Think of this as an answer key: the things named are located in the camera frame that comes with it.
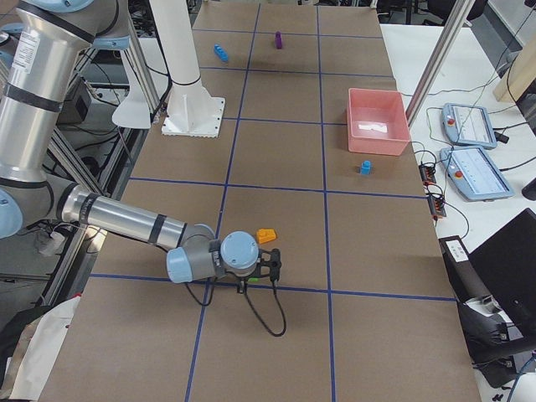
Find pink plastic box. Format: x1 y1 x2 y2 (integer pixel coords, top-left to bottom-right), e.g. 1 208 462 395
347 88 410 157

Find upper teach pendant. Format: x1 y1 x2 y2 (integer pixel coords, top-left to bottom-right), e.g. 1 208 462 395
441 103 497 149

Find lower teach pendant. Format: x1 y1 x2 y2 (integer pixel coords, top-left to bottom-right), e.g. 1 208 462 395
440 146 513 201

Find small blue stud block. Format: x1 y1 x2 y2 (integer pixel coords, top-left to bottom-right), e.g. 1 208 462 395
359 160 372 175

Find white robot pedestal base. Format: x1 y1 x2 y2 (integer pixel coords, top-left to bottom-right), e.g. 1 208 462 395
150 0 225 137

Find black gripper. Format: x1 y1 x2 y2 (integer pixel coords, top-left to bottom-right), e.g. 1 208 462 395
235 268 261 293

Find long blue stud block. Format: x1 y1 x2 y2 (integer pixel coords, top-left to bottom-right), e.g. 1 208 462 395
214 44 229 63

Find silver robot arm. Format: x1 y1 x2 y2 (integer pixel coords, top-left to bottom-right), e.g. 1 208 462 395
1 1 262 283

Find orange sloped block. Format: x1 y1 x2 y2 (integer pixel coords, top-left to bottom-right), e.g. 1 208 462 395
255 228 277 245

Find teach pendant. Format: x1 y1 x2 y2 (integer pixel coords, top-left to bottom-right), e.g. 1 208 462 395
440 146 513 201
441 103 497 149

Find black usb hub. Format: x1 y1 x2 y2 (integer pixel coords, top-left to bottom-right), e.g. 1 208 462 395
419 164 436 185

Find aluminium frame post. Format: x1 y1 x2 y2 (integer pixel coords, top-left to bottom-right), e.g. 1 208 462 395
405 0 476 128

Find purple sloped block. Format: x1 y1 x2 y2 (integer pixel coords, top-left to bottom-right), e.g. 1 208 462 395
275 31 283 49

